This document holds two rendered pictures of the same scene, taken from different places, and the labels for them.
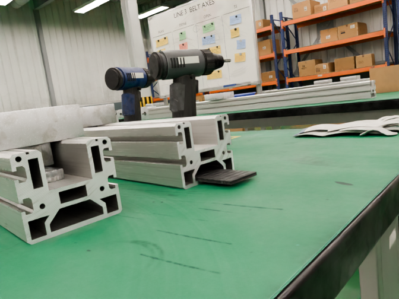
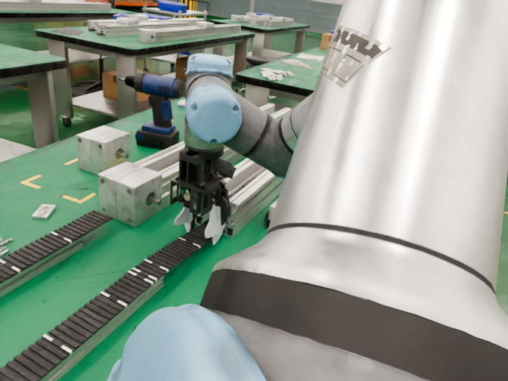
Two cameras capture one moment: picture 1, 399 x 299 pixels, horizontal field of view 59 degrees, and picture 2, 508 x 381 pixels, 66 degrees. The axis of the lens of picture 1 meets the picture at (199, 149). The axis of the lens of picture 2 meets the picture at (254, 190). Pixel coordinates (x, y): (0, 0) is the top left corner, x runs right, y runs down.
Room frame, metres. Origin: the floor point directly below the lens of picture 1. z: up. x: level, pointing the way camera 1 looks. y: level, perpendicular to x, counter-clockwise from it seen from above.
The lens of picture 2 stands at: (1.17, 1.35, 1.26)
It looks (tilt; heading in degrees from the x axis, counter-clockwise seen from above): 27 degrees down; 245
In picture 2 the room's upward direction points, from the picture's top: 8 degrees clockwise
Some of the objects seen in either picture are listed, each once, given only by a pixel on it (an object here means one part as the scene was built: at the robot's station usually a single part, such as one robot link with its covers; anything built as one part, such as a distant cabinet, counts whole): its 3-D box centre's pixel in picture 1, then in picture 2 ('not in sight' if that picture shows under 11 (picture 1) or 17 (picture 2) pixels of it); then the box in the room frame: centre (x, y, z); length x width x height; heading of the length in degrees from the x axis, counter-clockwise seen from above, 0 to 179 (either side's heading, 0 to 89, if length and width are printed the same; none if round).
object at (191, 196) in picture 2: not in sight; (199, 176); (0.99, 0.72, 0.94); 0.09 x 0.08 x 0.12; 42
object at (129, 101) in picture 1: (141, 107); (149, 109); (1.00, 0.15, 0.89); 0.20 x 0.08 x 0.22; 149
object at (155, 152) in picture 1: (79, 146); (229, 142); (0.77, 0.26, 0.82); 0.80 x 0.10 x 0.09; 42
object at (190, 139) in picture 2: not in sight; (206, 134); (0.98, 0.71, 1.02); 0.08 x 0.08 x 0.05
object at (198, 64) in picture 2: not in sight; (208, 91); (0.98, 0.71, 1.10); 0.09 x 0.08 x 0.11; 77
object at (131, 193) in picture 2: not in sight; (135, 194); (1.09, 0.57, 0.83); 0.12 x 0.09 x 0.10; 132
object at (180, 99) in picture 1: (199, 99); not in sight; (0.79, -0.01, 0.89); 0.20 x 0.08 x 0.22; 121
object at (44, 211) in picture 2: not in sight; (44, 212); (1.27, 0.54, 0.78); 0.05 x 0.03 x 0.01; 71
